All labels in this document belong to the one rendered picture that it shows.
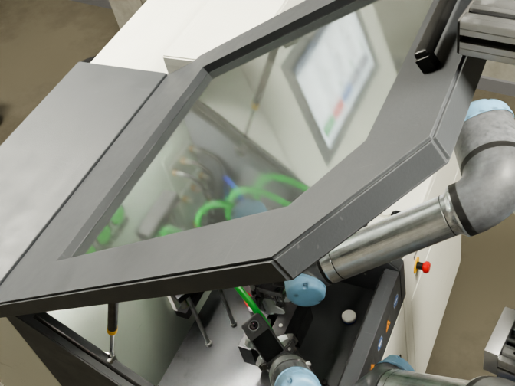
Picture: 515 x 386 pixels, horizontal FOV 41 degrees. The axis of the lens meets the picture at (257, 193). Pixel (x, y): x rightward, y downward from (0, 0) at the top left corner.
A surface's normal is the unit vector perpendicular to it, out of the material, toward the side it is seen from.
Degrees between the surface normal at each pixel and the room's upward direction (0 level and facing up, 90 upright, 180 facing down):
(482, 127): 13
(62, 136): 0
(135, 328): 90
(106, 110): 0
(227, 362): 0
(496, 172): 29
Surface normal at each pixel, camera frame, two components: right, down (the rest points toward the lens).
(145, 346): 0.89, 0.18
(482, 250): -0.19, -0.68
